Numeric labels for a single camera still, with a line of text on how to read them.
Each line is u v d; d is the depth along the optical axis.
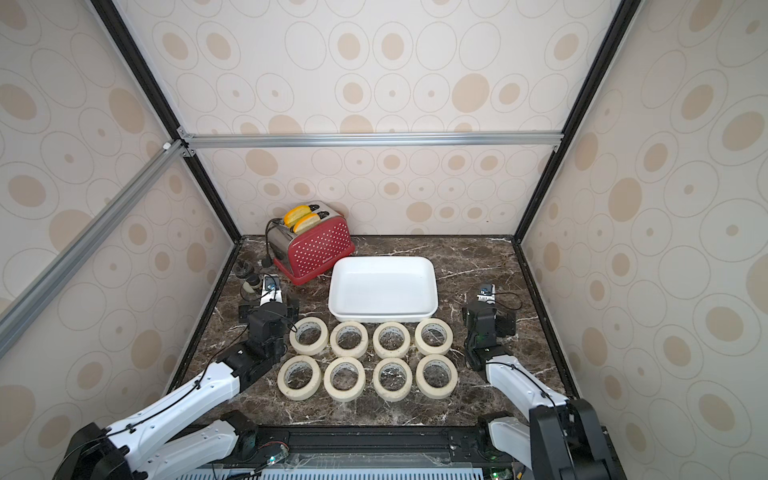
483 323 0.64
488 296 0.75
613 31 0.70
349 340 0.92
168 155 0.85
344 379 0.85
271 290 0.65
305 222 0.96
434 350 0.88
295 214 0.98
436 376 0.85
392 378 0.85
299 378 0.85
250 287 0.97
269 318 0.58
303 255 0.97
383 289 1.06
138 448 0.42
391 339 0.92
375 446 0.75
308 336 0.93
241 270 0.96
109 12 0.67
